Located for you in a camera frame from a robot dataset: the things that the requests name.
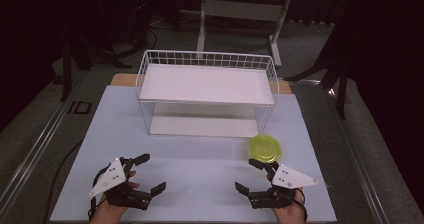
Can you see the black stand legs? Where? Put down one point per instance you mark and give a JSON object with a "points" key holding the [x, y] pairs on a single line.
{"points": [[66, 70], [341, 94]]}

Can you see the person's right hand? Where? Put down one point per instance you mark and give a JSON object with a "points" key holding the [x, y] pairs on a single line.
{"points": [[290, 215]]}

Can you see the white metal desk frame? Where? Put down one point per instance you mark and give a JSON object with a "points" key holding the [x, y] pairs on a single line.
{"points": [[240, 10]]}

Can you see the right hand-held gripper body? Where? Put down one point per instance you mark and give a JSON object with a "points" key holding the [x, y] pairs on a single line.
{"points": [[290, 179]]}

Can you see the yellow-green plastic plate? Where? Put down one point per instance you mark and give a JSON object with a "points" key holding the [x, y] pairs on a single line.
{"points": [[265, 148]]}

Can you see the light blue table mat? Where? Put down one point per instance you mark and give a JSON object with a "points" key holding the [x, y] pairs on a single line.
{"points": [[200, 170]]}

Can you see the person's left hand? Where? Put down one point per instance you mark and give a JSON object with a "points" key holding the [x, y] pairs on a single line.
{"points": [[108, 214]]}

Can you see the metal floor rail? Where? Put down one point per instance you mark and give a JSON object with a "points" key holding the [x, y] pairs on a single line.
{"points": [[36, 144], [360, 170]]}

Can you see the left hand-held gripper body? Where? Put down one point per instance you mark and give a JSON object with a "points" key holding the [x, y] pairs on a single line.
{"points": [[113, 179]]}

